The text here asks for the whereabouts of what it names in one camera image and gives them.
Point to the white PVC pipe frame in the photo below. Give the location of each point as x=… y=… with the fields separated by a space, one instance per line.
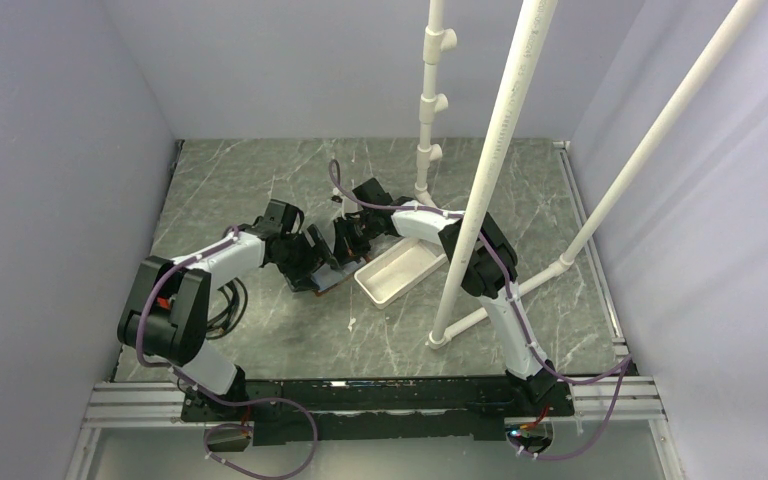
x=529 y=189

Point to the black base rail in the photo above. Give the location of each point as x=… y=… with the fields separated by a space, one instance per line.
x=285 y=411

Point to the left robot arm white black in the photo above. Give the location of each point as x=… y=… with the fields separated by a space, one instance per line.
x=166 y=315

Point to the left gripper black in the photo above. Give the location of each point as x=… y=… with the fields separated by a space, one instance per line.
x=298 y=277

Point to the aluminium frame rail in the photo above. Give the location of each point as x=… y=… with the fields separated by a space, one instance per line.
x=434 y=330

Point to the white rectangular plastic tray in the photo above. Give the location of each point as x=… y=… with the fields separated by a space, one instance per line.
x=393 y=273

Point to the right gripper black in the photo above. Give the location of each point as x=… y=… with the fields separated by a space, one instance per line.
x=345 y=248

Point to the brown leather card holder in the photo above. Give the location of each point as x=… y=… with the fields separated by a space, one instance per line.
x=327 y=277

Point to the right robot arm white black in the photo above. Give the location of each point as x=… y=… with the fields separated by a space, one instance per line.
x=490 y=277

